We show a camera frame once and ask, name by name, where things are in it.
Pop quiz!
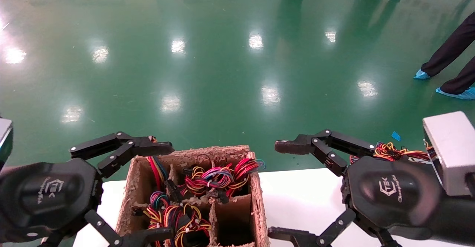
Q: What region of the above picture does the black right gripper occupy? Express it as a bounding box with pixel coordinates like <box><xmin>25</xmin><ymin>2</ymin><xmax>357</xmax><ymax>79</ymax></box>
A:
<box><xmin>268</xmin><ymin>129</ymin><xmax>445</xmax><ymax>247</ymax></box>

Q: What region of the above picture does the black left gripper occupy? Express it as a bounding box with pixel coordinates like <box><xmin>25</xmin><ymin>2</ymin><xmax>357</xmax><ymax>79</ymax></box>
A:
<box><xmin>0</xmin><ymin>131</ymin><xmax>175</xmax><ymax>247</ymax></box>

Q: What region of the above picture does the brown cardboard divider box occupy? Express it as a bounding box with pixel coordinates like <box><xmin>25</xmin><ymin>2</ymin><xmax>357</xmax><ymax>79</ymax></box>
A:
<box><xmin>116</xmin><ymin>145</ymin><xmax>269</xmax><ymax>247</ymax></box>

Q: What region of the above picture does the person in black trousers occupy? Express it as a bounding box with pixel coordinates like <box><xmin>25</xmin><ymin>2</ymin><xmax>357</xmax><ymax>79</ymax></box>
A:
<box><xmin>414</xmin><ymin>12</ymin><xmax>475</xmax><ymax>100</ymax></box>

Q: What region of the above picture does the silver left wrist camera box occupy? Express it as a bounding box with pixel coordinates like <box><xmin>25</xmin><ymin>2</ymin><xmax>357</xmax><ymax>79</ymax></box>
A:
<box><xmin>0</xmin><ymin>118</ymin><xmax>14</xmax><ymax>168</ymax></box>

